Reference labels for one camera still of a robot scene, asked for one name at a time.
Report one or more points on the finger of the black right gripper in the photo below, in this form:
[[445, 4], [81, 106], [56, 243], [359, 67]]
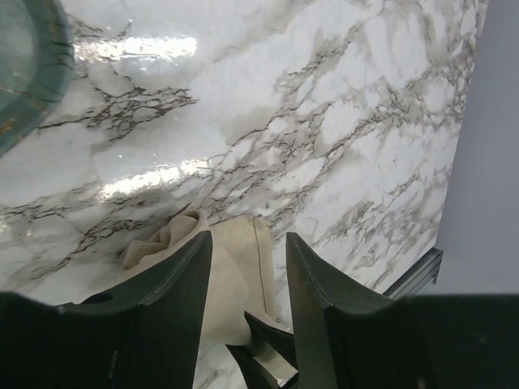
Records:
[[254, 374], [281, 341]]

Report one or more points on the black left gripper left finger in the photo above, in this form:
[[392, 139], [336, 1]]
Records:
[[142, 333]]

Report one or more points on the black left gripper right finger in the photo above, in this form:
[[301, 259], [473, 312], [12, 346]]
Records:
[[348, 336]]

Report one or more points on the beige cloth napkin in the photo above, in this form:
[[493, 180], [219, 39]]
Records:
[[241, 279]]

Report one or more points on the green floral tray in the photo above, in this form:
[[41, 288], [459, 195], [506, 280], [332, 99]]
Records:
[[37, 64]]

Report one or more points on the silver aluminium frame rail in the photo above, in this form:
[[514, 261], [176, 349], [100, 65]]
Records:
[[424, 272]]

